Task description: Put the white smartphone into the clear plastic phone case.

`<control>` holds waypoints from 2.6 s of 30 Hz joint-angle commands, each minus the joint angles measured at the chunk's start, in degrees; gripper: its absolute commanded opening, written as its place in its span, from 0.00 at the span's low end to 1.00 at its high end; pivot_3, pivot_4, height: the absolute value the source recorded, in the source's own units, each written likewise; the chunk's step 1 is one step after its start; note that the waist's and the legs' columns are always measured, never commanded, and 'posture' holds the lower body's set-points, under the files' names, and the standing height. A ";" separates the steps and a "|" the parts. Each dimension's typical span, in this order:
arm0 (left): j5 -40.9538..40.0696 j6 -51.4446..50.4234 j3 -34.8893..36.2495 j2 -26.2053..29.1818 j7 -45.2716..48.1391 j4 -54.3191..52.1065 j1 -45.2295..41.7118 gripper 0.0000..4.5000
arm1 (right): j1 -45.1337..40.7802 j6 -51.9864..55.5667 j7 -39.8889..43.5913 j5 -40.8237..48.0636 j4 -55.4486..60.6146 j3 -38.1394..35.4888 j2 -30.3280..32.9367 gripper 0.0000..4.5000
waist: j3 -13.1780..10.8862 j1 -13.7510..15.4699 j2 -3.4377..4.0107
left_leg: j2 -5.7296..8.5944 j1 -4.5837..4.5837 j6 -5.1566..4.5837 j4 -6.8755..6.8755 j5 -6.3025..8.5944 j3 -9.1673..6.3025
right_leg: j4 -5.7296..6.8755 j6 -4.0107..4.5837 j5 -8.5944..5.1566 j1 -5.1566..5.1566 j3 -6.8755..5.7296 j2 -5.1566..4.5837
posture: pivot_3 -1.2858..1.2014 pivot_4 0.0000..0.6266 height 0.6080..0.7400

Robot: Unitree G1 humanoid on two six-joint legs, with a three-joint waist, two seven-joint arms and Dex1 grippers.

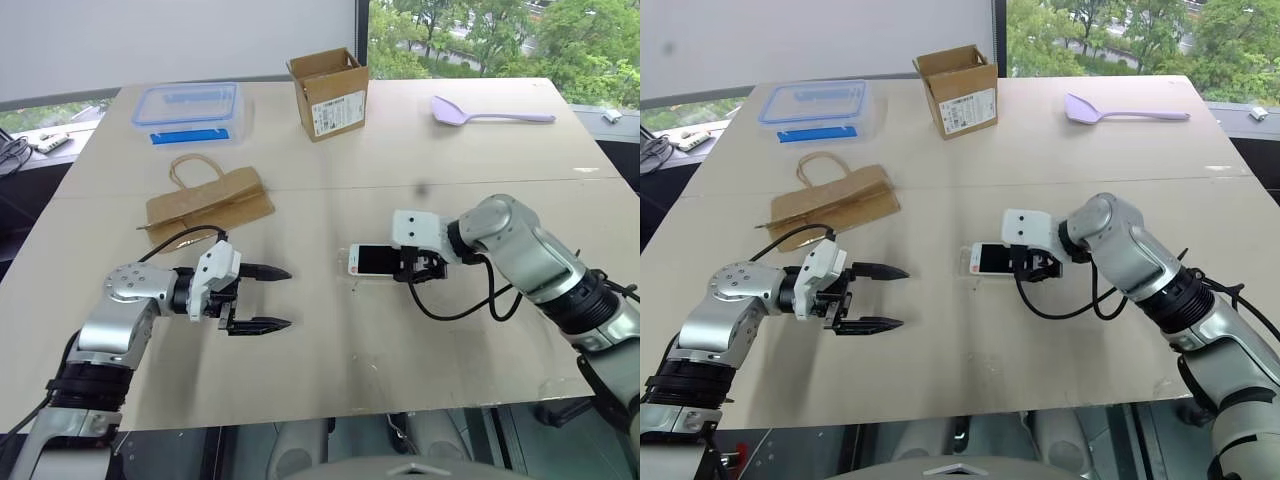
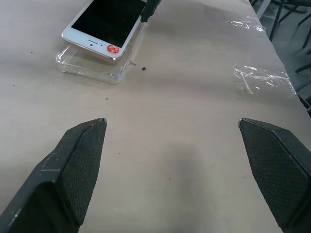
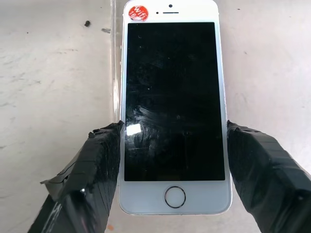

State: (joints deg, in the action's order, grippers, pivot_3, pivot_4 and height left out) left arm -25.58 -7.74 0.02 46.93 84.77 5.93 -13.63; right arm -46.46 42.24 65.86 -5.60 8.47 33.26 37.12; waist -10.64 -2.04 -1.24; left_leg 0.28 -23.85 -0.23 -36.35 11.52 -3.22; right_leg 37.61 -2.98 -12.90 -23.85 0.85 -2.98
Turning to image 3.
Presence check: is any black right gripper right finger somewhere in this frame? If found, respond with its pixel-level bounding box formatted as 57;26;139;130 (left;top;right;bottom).
226;120;311;233

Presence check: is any white smartphone with red sticker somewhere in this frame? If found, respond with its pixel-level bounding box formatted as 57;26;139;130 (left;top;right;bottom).
118;0;233;216

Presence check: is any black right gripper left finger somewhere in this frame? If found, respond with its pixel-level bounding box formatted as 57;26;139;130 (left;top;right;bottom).
27;120;125;233

